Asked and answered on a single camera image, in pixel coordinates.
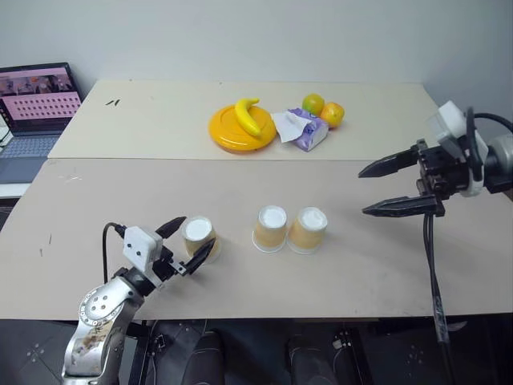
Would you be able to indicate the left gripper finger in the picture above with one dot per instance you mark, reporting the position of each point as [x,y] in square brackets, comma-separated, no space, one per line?
[172,225]
[200,260]

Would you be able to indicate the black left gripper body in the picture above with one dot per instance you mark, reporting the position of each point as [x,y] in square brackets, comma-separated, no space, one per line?
[165,266]

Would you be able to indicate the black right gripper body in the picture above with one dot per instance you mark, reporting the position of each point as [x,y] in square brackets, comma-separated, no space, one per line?
[439,172]

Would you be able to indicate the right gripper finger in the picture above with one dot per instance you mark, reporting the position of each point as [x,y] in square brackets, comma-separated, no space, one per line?
[405,206]
[390,163]

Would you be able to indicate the orange paper cup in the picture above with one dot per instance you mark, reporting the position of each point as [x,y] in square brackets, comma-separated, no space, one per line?
[270,232]
[306,234]
[196,236]

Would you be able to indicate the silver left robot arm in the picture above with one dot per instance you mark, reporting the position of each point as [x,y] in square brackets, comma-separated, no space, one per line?
[96,317]

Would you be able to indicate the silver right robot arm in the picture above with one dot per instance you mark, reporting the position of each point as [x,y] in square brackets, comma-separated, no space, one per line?
[503,150]

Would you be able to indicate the orange-red round fruit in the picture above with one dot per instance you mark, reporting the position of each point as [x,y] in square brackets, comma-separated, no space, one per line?
[332,114]

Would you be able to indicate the purple tissue pack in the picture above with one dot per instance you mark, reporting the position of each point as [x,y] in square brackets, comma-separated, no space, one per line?
[310,134]

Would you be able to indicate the black metal table leg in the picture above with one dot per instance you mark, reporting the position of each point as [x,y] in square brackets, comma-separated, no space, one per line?
[140,353]

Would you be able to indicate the green-orange citrus fruit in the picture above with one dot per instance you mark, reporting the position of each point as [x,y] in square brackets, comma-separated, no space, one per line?
[312,103]

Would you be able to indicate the dark rounded shape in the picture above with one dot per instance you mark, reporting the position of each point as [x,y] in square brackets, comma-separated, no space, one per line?
[304,361]
[208,359]

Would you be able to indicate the yellow plastic plate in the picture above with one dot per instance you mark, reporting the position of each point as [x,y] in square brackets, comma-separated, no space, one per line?
[224,132]

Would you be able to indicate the yellow banana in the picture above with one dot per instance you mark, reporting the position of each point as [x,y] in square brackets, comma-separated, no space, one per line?
[245,118]

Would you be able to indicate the open laptop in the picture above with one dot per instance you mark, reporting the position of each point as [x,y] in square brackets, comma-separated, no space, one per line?
[36,100]

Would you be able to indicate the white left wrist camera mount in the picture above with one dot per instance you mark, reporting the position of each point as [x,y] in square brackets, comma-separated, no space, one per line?
[140,244]

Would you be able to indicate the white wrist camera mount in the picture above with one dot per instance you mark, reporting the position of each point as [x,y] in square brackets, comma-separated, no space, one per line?
[140,244]
[451,120]

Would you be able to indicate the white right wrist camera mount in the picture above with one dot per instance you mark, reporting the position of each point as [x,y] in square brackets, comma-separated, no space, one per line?
[451,120]

